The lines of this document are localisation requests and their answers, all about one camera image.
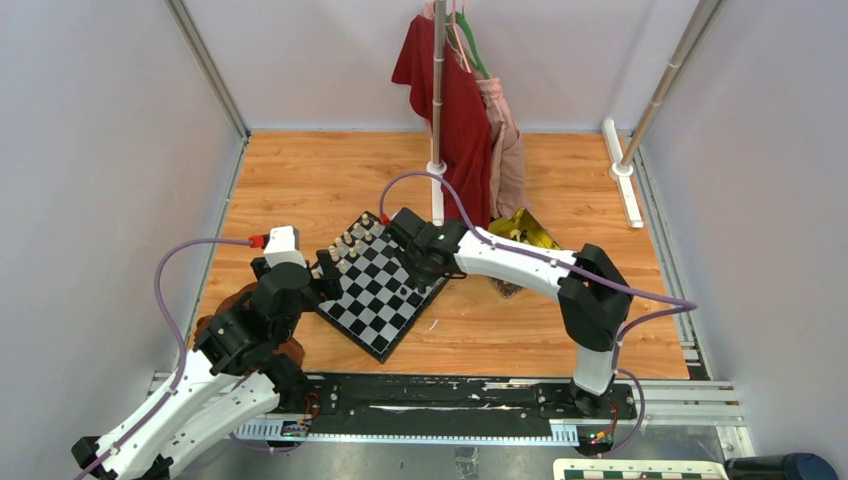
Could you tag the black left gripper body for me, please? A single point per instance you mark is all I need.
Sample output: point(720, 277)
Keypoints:
point(314, 297)

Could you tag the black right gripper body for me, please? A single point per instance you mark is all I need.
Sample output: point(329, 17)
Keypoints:
point(424, 273)

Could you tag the black white chessboard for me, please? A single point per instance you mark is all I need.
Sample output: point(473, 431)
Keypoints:
point(370, 312)

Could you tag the yellow metal tin tray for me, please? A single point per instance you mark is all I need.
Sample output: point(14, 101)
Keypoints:
point(521, 227)

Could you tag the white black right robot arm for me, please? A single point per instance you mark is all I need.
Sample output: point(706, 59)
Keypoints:
point(588, 288)

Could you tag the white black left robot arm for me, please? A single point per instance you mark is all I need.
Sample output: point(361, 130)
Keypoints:
point(188, 414)

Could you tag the cream chess pieces row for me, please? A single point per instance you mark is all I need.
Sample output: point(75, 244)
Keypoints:
point(359, 245)

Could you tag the brown crumpled cloth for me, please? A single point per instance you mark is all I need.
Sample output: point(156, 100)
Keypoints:
point(238, 340)

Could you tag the white centre rack foot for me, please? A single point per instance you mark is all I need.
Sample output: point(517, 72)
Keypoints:
point(436, 192)

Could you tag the white rack foot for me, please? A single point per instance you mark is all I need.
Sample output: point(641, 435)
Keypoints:
point(622, 174)
point(436, 192)

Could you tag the pink hanging garment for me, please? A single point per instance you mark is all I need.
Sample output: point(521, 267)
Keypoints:
point(508, 160)

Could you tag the dark red hanging shirt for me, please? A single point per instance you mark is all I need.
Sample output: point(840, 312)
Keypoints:
point(465, 135)

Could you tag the silver centre rack pole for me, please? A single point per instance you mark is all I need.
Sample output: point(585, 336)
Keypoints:
point(439, 8)

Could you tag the silver rack pole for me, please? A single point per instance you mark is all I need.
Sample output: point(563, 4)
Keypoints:
point(696, 27)
point(439, 8)

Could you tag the white right rack foot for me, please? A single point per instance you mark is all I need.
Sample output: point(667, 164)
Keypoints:
point(622, 174)

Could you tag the green clothes hanger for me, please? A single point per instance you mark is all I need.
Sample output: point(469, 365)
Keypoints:
point(461, 38)

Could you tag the green white chessboard box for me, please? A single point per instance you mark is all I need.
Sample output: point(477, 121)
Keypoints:
point(568, 469)

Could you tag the silver right rack pole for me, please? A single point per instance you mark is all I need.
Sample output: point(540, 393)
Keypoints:
point(696, 27)

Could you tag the dark blue cylinder object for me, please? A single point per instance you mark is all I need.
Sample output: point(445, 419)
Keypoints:
point(793, 466)

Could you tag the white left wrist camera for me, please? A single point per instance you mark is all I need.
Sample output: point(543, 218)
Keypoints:
point(283, 247)

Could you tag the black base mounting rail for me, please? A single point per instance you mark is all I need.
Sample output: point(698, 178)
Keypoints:
point(453, 407)

